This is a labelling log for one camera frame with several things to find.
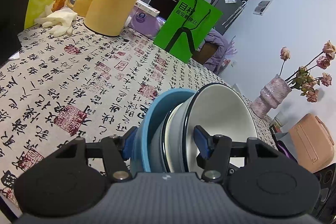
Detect white black-rimmed bowl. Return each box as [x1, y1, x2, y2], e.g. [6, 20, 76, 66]
[149, 99, 191, 173]
[182, 83, 257, 174]

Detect blue bowl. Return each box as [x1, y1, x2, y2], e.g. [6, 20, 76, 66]
[130, 88, 195, 175]

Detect pink laptop case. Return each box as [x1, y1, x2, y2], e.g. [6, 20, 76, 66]
[289, 113, 335, 173]

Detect red small box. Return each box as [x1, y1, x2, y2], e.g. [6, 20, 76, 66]
[269, 124, 278, 134]

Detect grey purple cloth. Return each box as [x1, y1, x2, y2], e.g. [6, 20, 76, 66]
[273, 132, 298, 162]

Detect drinking glass with straw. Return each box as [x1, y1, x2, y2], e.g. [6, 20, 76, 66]
[272, 111, 288, 129]

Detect pink textured vase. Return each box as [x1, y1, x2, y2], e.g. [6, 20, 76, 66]
[250, 75, 291, 118]

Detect calligraphy print tablecloth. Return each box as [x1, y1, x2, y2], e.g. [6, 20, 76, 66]
[0, 16, 279, 209]

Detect dried pink roses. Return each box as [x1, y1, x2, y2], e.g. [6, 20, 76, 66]
[278, 40, 336, 103]

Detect wooden chair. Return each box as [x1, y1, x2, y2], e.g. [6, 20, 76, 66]
[192, 42, 218, 65]

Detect purple puffer jacket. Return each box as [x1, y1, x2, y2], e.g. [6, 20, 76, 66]
[204, 28, 237, 75]

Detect purple tissue pack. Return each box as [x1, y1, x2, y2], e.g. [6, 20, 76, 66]
[126, 6, 166, 40]

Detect green paper shopping bag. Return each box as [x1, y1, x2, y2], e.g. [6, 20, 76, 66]
[153, 0, 223, 63]

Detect white flat box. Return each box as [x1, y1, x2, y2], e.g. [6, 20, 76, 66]
[135, 0, 159, 17]

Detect white rubber gloves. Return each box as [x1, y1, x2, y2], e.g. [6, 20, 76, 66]
[34, 7, 77, 37]

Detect grey refrigerator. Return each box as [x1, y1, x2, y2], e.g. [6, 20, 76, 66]
[210, 0, 248, 35]

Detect yellow mug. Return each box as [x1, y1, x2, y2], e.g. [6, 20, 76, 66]
[66, 0, 93, 17]

